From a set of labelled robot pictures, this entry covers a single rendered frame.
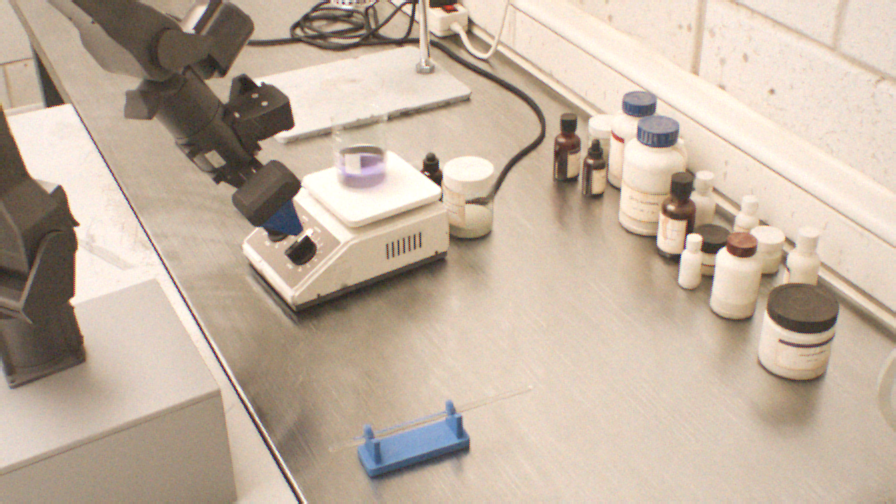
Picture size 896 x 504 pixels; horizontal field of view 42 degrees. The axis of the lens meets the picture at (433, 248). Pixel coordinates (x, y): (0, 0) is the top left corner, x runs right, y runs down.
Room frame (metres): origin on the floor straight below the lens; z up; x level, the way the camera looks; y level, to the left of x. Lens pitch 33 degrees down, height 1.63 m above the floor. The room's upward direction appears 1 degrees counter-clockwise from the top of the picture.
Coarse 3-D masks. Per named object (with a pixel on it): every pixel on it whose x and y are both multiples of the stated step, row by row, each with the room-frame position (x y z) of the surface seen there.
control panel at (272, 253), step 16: (304, 208) 1.12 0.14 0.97; (304, 224) 1.09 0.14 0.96; (320, 224) 1.08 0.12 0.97; (256, 240) 1.10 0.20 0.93; (288, 240) 1.08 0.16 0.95; (320, 240) 1.06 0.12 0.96; (336, 240) 1.05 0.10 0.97; (272, 256) 1.07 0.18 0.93; (320, 256) 1.04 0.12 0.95; (288, 272) 1.03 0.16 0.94; (304, 272) 1.02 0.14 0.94
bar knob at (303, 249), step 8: (296, 240) 1.05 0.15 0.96; (304, 240) 1.05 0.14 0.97; (312, 240) 1.06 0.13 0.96; (288, 248) 1.04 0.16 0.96; (296, 248) 1.04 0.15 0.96; (304, 248) 1.05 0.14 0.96; (312, 248) 1.05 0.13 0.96; (288, 256) 1.04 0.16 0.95; (296, 256) 1.04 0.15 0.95; (304, 256) 1.04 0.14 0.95; (312, 256) 1.04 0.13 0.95; (296, 264) 1.04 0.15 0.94
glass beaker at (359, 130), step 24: (336, 120) 1.15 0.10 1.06; (360, 120) 1.17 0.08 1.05; (384, 120) 1.13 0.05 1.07; (336, 144) 1.12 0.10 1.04; (360, 144) 1.11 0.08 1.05; (384, 144) 1.13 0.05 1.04; (336, 168) 1.13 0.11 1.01; (360, 168) 1.11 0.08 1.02; (384, 168) 1.12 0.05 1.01; (360, 192) 1.11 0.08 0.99
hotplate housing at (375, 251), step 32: (384, 224) 1.07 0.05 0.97; (416, 224) 1.08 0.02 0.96; (448, 224) 1.11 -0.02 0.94; (256, 256) 1.08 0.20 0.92; (352, 256) 1.04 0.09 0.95; (384, 256) 1.06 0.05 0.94; (416, 256) 1.08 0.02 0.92; (288, 288) 1.02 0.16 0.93; (320, 288) 1.02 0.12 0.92; (352, 288) 1.04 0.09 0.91
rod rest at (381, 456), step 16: (448, 400) 0.82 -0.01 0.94; (368, 432) 0.78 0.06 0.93; (416, 432) 0.80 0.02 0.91; (432, 432) 0.80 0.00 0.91; (448, 432) 0.80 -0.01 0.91; (464, 432) 0.80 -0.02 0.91; (368, 448) 0.78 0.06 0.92; (384, 448) 0.78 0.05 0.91; (400, 448) 0.78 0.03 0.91; (416, 448) 0.78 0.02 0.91; (432, 448) 0.78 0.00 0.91; (448, 448) 0.79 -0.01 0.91; (368, 464) 0.76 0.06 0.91; (384, 464) 0.76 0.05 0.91; (400, 464) 0.77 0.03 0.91
